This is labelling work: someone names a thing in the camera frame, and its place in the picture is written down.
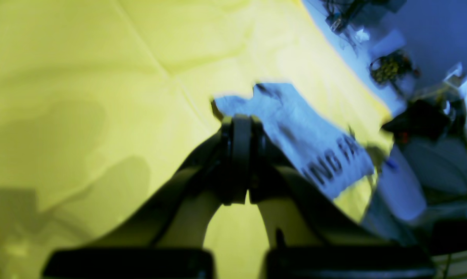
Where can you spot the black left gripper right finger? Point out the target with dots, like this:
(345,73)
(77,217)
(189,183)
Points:
(309,237)

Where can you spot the grey t-shirt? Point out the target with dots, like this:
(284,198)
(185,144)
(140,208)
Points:
(329,158)

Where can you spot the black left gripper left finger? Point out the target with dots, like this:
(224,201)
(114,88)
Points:
(164,238)

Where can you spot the yellow tablecloth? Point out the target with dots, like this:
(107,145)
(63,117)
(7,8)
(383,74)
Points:
(101,100)

